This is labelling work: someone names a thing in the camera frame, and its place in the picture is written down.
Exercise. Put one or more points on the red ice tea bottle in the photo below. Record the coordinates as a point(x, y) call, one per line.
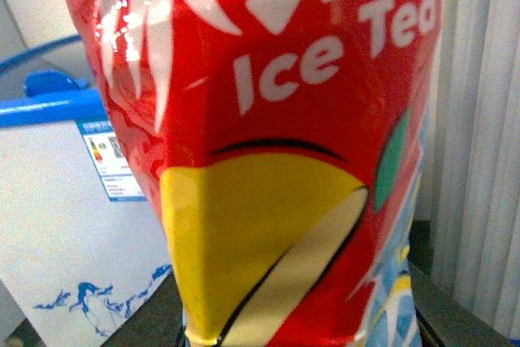
point(281, 144)

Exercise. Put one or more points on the sliding glass freezer lid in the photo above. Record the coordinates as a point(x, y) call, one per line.
point(46, 81)

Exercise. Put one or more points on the blue energy label sticker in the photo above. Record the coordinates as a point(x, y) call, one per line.
point(109, 161)

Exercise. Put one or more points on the white blue chest freezer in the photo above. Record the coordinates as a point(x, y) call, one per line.
point(81, 268)

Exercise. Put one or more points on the grey vertical curtain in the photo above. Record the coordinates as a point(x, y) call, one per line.
point(470, 185)

